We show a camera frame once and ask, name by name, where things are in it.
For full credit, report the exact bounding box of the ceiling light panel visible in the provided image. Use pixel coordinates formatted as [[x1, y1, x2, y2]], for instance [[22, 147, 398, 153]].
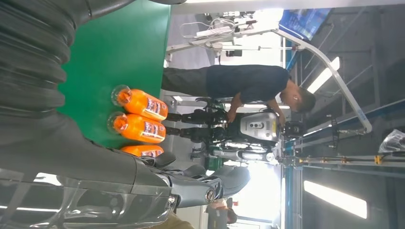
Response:
[[303, 180, 368, 220], [306, 56, 341, 94]]

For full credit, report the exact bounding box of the person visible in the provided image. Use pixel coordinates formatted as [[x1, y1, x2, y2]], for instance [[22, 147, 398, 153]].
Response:
[[205, 198, 238, 229], [161, 64, 317, 128]]

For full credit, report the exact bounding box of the green table mat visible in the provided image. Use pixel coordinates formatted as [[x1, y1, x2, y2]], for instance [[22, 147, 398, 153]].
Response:
[[56, 0, 172, 150]]

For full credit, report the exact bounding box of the green box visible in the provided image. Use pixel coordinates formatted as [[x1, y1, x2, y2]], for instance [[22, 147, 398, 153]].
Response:
[[203, 156, 224, 172]]

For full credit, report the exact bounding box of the orange juice bottle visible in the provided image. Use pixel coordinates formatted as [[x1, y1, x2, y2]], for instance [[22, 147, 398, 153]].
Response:
[[119, 144, 165, 158], [107, 111, 167, 145], [110, 84, 169, 123]]

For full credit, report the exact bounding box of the clear plastic bag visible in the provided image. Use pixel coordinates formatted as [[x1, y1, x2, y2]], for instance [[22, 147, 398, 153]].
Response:
[[377, 128, 405, 155]]

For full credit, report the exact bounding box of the white gantry frame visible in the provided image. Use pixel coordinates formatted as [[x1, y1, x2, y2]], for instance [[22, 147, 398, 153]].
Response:
[[164, 27, 373, 135]]

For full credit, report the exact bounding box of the black and silver humanoid robot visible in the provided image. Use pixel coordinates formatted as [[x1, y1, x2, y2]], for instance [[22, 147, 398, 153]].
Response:
[[165, 97, 307, 166]]

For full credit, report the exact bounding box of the white power strip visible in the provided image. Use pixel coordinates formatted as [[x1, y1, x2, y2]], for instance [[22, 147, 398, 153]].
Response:
[[195, 25, 234, 38]]

